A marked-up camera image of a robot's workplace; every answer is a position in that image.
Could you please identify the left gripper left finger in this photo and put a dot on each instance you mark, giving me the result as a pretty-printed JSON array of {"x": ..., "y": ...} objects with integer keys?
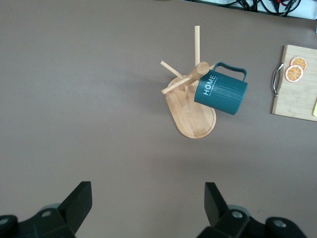
[{"x": 67, "y": 218}]

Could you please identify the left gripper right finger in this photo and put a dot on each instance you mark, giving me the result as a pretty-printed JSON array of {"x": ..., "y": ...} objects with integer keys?
[{"x": 223, "y": 223}]

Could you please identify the teal mug yellow inside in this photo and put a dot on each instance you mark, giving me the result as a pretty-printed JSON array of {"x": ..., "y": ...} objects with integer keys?
[{"x": 223, "y": 94}]

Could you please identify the wooden mug tree rack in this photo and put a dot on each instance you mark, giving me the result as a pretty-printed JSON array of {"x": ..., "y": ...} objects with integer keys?
[{"x": 195, "y": 121}]

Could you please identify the bamboo cutting board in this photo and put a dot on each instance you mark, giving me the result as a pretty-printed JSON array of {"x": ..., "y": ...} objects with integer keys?
[{"x": 292, "y": 99}]

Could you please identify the yellow fork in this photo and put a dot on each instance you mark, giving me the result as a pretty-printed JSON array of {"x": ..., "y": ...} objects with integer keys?
[{"x": 315, "y": 110}]

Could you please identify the orange slice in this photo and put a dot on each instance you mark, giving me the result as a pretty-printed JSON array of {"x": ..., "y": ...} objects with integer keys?
[
  {"x": 300, "y": 61},
  {"x": 294, "y": 73}
]

